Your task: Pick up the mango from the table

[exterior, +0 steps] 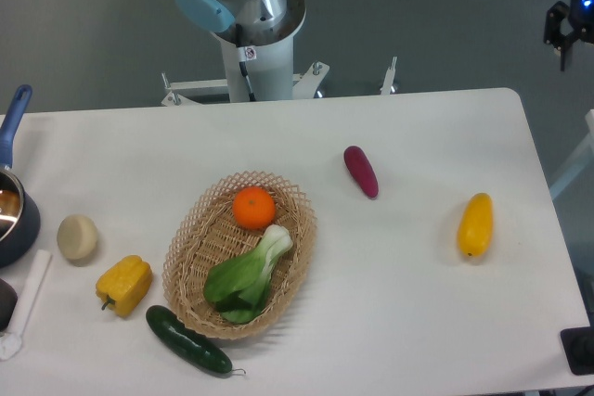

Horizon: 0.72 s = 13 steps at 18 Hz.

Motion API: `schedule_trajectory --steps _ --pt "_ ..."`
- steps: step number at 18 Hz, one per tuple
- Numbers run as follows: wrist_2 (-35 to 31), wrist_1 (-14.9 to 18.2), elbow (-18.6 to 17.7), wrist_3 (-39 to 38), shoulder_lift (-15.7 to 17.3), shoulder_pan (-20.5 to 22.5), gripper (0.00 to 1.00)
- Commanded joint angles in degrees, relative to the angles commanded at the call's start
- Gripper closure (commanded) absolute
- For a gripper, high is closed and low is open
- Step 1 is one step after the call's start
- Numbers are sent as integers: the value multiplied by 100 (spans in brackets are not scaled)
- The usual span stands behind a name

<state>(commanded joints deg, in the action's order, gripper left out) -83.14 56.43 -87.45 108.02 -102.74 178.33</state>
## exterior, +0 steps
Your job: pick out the white frame at right edge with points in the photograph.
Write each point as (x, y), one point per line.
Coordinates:
(575, 163)

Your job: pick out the green bok choy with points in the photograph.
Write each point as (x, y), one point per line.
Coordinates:
(238, 288)

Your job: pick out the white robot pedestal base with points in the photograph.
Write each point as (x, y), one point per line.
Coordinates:
(253, 73)

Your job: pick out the yellow bell pepper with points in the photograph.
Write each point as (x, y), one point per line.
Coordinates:
(124, 285)

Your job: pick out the purple sweet potato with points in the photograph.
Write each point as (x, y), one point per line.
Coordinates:
(360, 169)

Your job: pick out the blue saucepan with handle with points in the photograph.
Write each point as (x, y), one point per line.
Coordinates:
(20, 217)

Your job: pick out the black device at table corner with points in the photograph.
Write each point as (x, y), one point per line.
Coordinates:
(578, 348)

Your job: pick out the orange fruit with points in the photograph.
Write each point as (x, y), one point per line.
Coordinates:
(253, 208)

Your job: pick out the woven wicker basket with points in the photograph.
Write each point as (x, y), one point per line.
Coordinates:
(210, 235)

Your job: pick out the dark green cucumber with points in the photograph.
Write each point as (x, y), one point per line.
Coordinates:
(187, 344)

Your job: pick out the yellow mango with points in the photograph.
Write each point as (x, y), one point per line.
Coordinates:
(476, 226)

